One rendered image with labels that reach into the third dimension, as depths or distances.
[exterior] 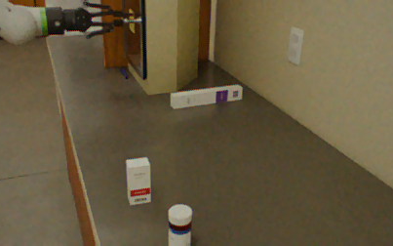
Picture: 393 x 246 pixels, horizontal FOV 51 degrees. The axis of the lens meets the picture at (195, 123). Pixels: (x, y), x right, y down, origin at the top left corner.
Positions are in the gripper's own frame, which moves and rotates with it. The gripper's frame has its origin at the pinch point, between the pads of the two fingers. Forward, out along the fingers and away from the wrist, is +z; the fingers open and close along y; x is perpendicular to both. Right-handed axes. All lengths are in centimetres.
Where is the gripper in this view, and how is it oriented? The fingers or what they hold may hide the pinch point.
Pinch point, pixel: (123, 18)
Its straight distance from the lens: 152.7
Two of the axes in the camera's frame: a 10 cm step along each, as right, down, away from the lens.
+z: 9.3, -1.3, 3.4
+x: -3.6, -4.0, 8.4
